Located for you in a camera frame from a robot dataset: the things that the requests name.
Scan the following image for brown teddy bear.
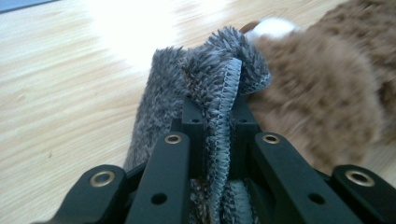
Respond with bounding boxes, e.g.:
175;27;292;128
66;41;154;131
238;0;396;175

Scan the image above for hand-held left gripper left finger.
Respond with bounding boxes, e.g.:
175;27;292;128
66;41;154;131
170;96;206;180

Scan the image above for grey fluffy cloth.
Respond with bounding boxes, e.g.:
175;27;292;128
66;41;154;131
122;26;273;224

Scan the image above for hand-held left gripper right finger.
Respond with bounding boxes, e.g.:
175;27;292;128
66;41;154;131
230;94;263;180

